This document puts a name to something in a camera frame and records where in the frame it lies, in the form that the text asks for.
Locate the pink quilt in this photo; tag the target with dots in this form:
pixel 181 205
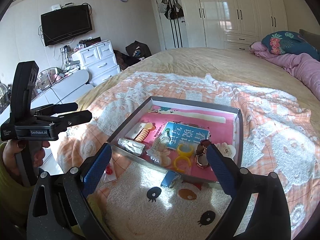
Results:
pixel 303 67

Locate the cream pearl hair clip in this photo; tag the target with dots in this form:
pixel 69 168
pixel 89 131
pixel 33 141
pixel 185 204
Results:
pixel 159 158

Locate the white door with bags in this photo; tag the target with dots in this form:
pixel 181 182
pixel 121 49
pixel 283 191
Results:
pixel 172 33

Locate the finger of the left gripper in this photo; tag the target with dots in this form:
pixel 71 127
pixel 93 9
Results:
pixel 52 109
pixel 64 121

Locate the white round-edged desk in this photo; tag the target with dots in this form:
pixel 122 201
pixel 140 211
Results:
pixel 68 90

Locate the yellow hoop earrings bag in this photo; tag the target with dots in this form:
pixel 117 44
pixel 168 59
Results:
pixel 183 158

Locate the white hair claw clip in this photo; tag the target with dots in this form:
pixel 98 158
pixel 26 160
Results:
pixel 226 150

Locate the grey cardboard box tray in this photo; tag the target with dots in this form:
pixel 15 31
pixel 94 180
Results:
pixel 180 104

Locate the white wardrobe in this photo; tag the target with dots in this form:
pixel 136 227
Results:
pixel 228 24

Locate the black wall television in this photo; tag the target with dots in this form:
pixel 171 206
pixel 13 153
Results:
pixel 65 23

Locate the yellow bedspread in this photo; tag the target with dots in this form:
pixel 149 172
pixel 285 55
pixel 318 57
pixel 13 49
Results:
pixel 222 65

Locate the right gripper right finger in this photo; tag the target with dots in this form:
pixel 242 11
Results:
pixel 227 172

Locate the black bag on floor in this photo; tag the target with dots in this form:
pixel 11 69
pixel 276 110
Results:
pixel 136 52

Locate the clear acrylic organizer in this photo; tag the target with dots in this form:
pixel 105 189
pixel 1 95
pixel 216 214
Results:
pixel 48 77

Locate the left hand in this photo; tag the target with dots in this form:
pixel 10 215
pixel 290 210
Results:
pixel 25 154

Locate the floral teal pillow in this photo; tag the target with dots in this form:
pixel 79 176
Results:
pixel 288 42

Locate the green left sleeve forearm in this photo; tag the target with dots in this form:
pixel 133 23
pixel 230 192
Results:
pixel 15 198

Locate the white drawer chest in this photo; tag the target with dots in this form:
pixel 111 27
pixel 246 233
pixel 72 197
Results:
pixel 99 60

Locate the white small box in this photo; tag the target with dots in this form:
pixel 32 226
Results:
pixel 135 130

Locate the clear bag with label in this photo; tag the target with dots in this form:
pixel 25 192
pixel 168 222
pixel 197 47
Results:
pixel 133 147

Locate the grey headboard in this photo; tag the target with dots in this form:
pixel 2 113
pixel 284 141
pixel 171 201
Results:
pixel 311 38

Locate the red ball earrings bag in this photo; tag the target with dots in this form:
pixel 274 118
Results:
pixel 109 174

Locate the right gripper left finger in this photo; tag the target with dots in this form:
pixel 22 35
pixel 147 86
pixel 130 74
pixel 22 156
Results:
pixel 95 168

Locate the blue small box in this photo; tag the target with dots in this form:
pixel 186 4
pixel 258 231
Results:
pixel 170 179

